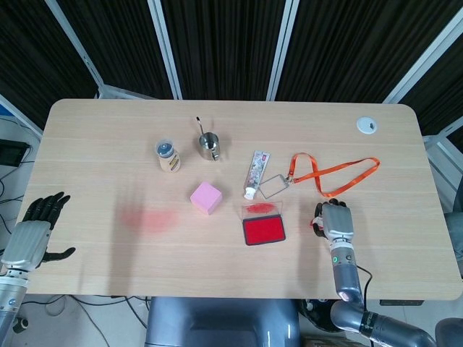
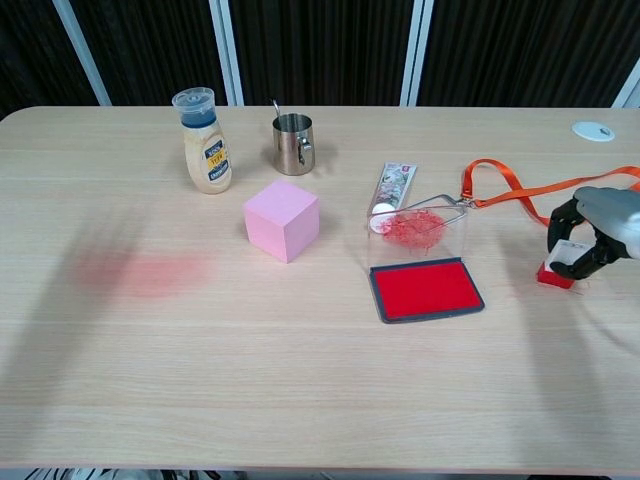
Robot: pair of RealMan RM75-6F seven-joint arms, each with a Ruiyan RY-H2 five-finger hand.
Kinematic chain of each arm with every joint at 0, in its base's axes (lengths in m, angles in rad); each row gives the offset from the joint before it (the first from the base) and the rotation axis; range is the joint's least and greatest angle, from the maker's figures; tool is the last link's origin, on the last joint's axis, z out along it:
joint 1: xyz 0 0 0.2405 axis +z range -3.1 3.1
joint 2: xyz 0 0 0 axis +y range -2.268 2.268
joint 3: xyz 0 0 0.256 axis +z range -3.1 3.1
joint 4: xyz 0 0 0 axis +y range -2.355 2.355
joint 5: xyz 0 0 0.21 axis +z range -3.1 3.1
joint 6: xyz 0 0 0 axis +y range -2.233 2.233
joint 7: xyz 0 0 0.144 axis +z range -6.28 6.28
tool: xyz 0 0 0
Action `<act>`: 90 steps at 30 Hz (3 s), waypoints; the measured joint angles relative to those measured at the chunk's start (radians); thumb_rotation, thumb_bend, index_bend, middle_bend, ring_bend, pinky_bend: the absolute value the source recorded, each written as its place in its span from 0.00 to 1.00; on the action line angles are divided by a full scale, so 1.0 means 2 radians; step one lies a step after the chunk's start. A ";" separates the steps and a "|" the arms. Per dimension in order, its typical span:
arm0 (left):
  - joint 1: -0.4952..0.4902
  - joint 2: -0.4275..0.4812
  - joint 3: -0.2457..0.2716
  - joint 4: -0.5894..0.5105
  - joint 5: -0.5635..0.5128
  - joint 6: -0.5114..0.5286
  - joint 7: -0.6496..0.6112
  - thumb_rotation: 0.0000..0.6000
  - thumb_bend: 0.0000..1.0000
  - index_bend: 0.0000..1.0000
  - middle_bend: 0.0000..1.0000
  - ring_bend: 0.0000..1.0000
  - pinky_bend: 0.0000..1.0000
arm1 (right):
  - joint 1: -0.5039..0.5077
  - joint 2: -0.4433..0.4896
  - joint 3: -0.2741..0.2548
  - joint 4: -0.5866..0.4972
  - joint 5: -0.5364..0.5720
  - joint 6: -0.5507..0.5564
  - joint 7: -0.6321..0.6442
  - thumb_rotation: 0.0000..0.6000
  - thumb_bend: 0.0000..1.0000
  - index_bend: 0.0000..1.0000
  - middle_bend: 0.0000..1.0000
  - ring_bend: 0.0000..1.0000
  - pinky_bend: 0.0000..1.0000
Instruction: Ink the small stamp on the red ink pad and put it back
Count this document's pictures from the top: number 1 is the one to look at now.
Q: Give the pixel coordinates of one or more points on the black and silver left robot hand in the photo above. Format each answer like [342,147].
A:
[27,242]

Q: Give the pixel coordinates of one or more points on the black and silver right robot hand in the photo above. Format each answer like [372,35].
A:
[338,222]

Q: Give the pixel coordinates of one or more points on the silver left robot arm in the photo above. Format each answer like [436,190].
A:
[11,307]

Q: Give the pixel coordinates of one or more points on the clear badge holder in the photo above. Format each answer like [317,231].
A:
[273,186]

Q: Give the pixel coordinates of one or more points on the red ink pad clear lid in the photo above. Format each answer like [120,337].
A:
[264,231]

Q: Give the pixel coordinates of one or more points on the black power adapter box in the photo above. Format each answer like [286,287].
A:
[12,152]

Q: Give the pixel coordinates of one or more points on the black trash bin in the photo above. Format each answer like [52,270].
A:
[316,314]

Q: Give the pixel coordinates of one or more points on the printed toothpaste tube white cap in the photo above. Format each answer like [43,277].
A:
[256,170]

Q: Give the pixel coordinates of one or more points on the black desk control panel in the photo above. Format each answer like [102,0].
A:
[401,302]

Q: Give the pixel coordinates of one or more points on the pink foam cube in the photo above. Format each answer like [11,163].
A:
[205,197]

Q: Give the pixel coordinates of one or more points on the stainless steel cup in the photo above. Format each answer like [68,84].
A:
[208,146]

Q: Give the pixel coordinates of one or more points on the grey robot torso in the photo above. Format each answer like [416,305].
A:
[224,321]

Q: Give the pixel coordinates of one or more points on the beige sauce bottle clear cap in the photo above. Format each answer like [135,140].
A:
[169,159]

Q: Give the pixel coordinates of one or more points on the metal spoon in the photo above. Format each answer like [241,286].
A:
[199,124]

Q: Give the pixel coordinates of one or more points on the white partition frame post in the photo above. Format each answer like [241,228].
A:
[423,61]
[77,50]
[166,50]
[283,50]

